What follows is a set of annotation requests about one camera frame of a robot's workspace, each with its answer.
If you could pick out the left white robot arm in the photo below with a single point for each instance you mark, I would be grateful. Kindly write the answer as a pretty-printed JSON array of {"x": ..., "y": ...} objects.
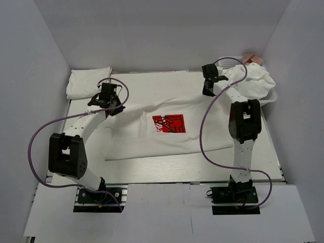
[{"x": 67, "y": 153}]

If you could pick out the crumpled white t-shirt in basket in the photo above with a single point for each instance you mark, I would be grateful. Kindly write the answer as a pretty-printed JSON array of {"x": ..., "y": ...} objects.
[{"x": 257, "y": 83}]

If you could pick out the white Coca-Cola print t-shirt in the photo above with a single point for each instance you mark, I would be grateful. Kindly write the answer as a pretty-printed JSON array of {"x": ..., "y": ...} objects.
[{"x": 171, "y": 127}]

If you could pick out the folded white t-shirt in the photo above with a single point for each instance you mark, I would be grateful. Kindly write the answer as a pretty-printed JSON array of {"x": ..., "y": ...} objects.
[{"x": 83, "y": 83}]

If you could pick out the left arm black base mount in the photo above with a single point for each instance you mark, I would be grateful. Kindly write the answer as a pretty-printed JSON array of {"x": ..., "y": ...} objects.
[{"x": 86, "y": 202}]

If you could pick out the white plastic laundry basket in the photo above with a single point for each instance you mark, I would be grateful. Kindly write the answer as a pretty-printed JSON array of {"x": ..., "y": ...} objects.
[{"x": 227, "y": 63}]

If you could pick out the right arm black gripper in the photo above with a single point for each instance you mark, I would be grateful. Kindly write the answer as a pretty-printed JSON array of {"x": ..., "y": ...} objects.
[{"x": 207, "y": 93}]

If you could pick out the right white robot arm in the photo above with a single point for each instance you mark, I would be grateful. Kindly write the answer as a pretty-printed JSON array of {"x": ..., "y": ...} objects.
[{"x": 244, "y": 122}]

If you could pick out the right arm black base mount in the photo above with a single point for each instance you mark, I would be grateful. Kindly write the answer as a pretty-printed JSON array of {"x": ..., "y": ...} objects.
[{"x": 223, "y": 203}]

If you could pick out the pink cloth behind basket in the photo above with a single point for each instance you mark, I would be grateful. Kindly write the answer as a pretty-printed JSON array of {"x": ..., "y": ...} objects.
[{"x": 247, "y": 59}]

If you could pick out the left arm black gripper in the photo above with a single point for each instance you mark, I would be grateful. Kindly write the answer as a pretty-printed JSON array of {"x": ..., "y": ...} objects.
[{"x": 117, "y": 111}]

